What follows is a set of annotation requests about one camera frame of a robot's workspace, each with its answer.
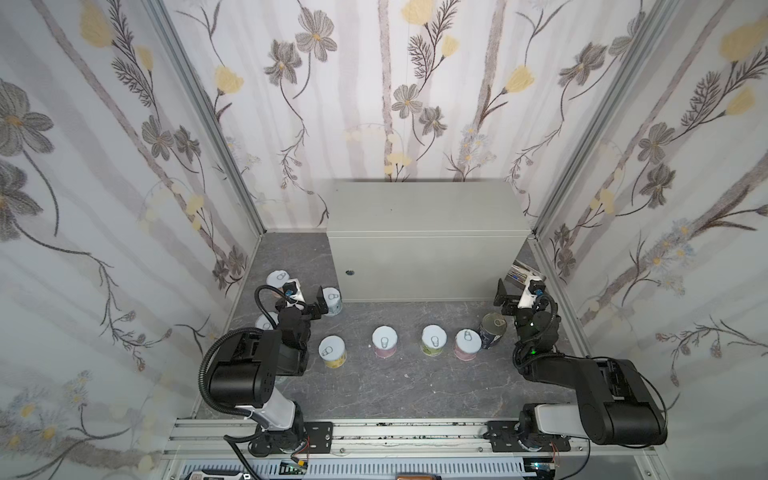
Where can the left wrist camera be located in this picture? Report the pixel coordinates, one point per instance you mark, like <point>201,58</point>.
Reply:
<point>292,289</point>

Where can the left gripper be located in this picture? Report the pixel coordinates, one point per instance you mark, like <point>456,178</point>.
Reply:
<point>311,303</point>

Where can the orange label can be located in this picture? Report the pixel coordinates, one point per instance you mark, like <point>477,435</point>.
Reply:
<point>277,279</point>

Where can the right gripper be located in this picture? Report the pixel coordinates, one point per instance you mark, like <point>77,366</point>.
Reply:
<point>513,298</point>

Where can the grey metal cabinet counter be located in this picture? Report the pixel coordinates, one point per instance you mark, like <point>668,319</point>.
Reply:
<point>424,241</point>

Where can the pink label can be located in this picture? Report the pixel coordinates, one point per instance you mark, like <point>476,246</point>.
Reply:
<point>467,344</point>
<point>385,340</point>

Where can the teal label can near cabinet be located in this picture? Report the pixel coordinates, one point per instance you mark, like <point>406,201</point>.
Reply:
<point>333,300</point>

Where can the yellow label can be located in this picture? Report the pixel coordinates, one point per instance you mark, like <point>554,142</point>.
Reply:
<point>332,350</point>

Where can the teal label can left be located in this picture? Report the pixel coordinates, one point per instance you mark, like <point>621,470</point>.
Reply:
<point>264,322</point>

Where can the small tray of items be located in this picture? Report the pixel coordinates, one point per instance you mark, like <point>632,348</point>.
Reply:
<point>520,274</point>

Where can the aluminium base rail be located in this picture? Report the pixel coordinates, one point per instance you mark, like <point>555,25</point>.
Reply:
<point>444,448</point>

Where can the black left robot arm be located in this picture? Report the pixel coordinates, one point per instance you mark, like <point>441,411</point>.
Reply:
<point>238,375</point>

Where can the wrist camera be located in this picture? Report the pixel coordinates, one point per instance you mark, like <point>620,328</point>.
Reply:
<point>533,288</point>
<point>292,289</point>

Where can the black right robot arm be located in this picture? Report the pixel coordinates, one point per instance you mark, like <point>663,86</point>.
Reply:
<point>614,404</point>

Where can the black label can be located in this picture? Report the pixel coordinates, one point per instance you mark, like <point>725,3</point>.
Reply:
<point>492,328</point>

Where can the green label can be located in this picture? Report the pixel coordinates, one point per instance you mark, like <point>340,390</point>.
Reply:
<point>433,340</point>

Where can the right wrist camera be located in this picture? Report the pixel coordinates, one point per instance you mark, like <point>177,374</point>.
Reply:
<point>533,288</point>

